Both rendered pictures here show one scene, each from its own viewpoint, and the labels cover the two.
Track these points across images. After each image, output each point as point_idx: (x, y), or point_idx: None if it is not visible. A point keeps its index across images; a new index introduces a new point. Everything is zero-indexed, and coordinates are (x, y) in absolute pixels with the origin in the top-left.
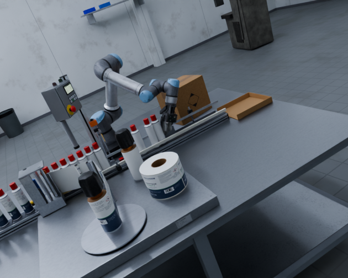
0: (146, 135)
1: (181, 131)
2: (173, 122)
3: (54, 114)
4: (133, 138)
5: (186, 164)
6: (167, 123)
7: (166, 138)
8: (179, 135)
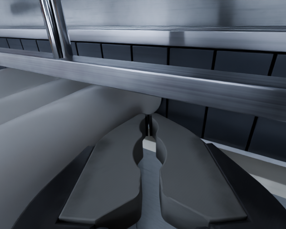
0: (4, 65)
1: (281, 193)
2: None
3: None
4: None
5: (159, 224)
6: (161, 195)
7: (144, 142)
8: (263, 136)
